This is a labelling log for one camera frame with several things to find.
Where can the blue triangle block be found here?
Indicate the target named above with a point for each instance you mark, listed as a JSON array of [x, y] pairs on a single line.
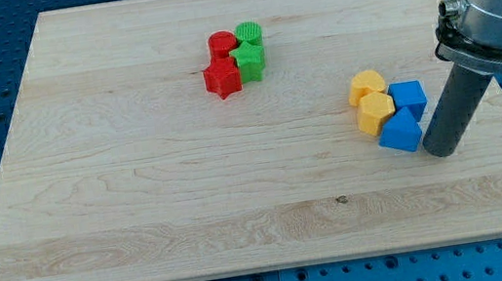
[[401, 132]]

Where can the yellow hexagon block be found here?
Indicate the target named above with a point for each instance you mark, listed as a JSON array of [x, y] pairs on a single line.
[[374, 110]]

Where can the red star block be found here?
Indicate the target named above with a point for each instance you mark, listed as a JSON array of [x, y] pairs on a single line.
[[222, 77]]

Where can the green star block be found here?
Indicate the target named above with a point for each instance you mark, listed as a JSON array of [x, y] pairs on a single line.
[[250, 60]]

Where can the red cylinder block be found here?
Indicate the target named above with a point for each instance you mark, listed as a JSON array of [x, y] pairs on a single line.
[[221, 43]]

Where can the green cylinder block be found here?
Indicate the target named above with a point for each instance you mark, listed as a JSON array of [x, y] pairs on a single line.
[[249, 32]]

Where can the yellow heart block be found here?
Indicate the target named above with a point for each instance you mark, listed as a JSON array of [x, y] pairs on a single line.
[[364, 83]]

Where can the wooden board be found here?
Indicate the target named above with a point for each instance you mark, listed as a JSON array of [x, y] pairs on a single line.
[[119, 165]]

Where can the blue cube block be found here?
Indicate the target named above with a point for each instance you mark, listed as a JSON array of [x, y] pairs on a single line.
[[410, 95]]

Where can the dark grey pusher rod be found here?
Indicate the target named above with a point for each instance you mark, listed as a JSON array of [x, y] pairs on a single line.
[[462, 93]]

